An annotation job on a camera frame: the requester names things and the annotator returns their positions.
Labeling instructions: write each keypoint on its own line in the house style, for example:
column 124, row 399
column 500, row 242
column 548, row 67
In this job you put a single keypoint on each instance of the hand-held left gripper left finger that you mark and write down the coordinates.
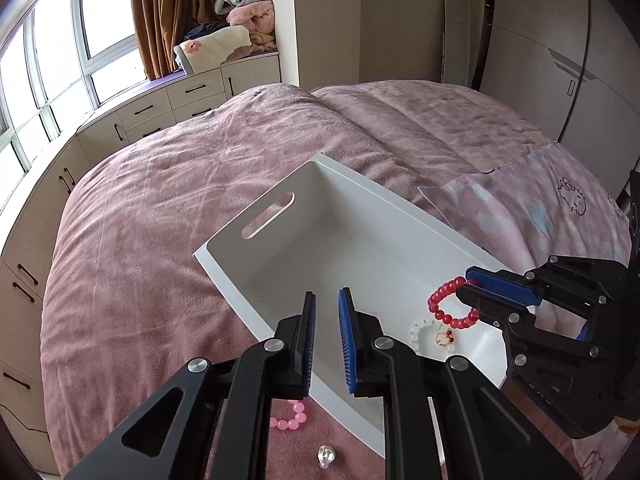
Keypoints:
column 311, row 340

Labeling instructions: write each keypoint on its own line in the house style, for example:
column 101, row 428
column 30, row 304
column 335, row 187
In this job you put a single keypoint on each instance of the brown curtain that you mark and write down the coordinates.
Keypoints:
column 175, row 5

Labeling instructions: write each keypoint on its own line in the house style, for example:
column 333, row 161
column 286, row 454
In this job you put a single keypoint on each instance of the pink folded blanket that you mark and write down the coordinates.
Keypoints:
column 257, row 22

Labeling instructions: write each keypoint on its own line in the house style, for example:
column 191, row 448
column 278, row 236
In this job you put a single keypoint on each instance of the white wardrobe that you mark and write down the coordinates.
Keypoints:
column 540, row 35

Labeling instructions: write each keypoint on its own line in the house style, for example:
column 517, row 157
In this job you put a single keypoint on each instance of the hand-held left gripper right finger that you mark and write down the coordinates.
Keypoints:
column 346, row 340

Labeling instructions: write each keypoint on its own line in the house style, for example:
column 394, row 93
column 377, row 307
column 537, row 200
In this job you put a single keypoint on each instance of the white storage box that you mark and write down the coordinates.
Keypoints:
column 350, row 240

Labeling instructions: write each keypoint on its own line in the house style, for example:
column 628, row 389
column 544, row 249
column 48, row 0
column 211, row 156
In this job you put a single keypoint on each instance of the beige drawer cabinet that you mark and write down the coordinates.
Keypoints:
column 150, row 110

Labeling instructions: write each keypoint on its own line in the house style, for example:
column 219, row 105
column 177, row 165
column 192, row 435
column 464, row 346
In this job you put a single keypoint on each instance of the dark folded clothing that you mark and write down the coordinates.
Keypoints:
column 205, row 31

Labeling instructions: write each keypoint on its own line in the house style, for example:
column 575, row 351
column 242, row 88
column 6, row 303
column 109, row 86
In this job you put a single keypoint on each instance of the pink plush blanket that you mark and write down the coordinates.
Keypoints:
column 175, row 210

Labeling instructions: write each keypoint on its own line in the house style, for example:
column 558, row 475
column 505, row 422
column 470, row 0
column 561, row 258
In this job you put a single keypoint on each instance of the large bay window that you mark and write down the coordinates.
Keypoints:
column 55, row 60

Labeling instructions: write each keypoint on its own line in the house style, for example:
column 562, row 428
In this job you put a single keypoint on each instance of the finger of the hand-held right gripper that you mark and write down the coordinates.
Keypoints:
column 482, row 302
column 500, row 287

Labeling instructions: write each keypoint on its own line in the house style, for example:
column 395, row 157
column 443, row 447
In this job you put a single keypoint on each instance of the cream flower print towel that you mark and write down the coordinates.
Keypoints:
column 215, row 45

